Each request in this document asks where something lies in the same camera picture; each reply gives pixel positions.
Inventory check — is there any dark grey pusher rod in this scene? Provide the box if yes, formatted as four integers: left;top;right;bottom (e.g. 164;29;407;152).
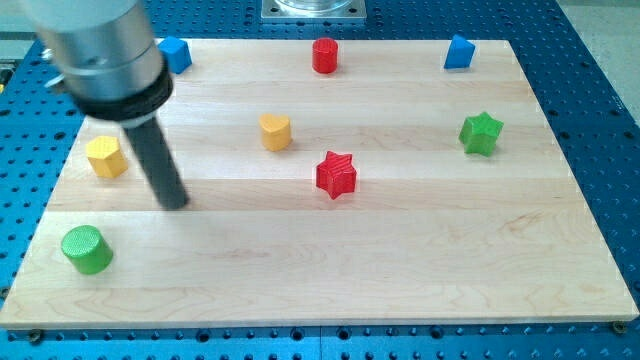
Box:
123;115;189;210

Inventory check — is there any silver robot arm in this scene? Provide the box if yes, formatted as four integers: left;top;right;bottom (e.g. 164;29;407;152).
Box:
20;0;189;210

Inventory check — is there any yellow heart block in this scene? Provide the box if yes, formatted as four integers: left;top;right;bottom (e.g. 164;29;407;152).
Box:
259;114;292;152

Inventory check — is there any red star block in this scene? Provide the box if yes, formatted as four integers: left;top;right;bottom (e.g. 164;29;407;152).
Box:
316;151;357;200

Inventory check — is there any green star block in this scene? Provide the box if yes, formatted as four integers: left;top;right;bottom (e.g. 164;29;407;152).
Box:
458;112;504;157

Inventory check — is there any yellow hexagon block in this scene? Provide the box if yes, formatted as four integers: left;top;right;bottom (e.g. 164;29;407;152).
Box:
85;136;128;178

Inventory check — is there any blue cube block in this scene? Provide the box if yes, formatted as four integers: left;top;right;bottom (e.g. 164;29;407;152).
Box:
158;36;192;74

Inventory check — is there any green cylinder block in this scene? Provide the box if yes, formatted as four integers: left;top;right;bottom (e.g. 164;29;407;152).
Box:
61;225;114;275

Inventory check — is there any wooden board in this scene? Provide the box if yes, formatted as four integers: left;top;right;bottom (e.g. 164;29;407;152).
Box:
1;39;638;329

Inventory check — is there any red cylinder block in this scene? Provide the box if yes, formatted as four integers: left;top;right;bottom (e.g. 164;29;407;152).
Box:
312;37;339;74

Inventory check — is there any blue triangle block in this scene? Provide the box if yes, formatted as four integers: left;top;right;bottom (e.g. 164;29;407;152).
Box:
443;34;476;70

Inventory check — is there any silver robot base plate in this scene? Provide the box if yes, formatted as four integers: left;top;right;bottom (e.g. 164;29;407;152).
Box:
260;0;367;22

